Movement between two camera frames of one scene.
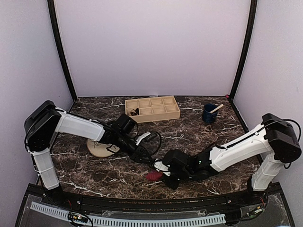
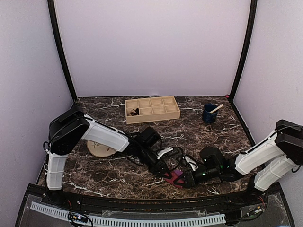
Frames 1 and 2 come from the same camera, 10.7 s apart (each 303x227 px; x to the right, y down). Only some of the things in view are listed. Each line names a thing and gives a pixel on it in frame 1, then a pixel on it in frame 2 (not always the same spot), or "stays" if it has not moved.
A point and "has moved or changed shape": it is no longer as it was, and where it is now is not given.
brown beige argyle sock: [135, 112] stays
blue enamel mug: [208, 117] stays
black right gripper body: [183, 175] → [192, 182]
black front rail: [250, 201] stays
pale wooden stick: [217, 109] stays
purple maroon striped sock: [154, 176] has moved or changed shape
